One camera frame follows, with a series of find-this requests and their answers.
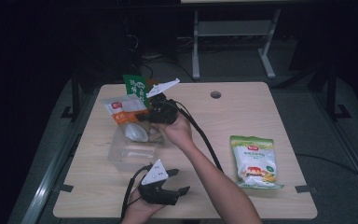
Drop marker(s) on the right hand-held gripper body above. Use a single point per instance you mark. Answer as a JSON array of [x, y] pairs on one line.
[[163, 112]]

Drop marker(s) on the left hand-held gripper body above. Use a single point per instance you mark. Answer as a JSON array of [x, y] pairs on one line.
[[155, 177]]

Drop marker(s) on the white and orange packet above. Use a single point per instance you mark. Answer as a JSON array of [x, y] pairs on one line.
[[127, 109]]

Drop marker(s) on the green and red seasoning packet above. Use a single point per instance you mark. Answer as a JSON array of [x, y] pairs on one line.
[[133, 85]]

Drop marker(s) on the clear plastic container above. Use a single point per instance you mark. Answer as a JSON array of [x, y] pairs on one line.
[[130, 155]]

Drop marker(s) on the white and green packet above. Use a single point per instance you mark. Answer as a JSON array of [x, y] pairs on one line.
[[256, 161]]

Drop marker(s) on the person's right hand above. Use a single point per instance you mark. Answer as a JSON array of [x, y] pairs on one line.
[[177, 132]]

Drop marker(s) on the person's left hand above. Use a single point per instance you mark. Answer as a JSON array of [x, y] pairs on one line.
[[140, 210]]

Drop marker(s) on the black metal stand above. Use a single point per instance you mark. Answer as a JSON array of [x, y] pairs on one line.
[[332, 93], [74, 99]]

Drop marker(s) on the grey table edge bracket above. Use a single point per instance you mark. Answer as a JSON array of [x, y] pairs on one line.
[[306, 189], [64, 188]]

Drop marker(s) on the white metal desk frame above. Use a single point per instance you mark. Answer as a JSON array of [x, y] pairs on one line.
[[233, 29]]

